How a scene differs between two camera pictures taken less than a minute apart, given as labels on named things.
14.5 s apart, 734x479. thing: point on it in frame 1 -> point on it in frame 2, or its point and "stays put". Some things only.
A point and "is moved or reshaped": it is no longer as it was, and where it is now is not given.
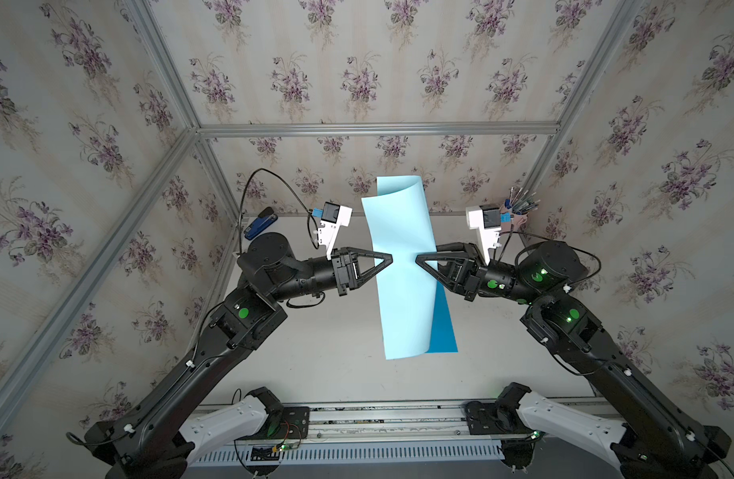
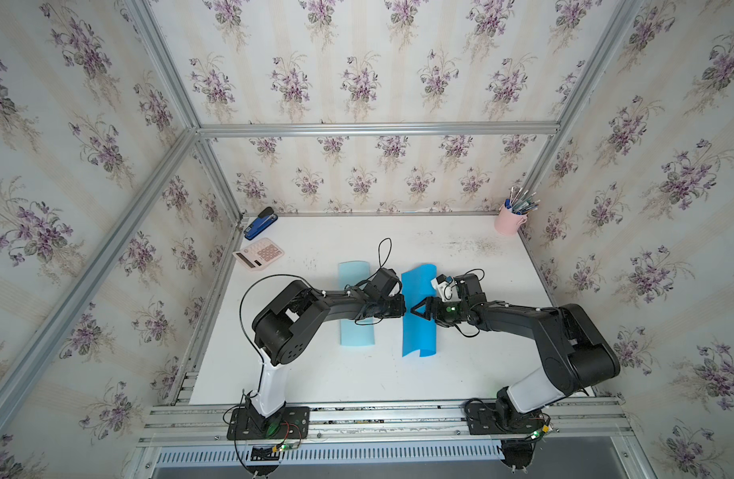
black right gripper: (480, 282) -> (430, 301)
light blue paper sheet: (399, 224) -> (353, 273)
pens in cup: (520, 203) stays put
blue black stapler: (264, 220) stays put
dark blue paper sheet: (443, 338) is moved or reshaped
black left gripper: (342, 262) -> (400, 306)
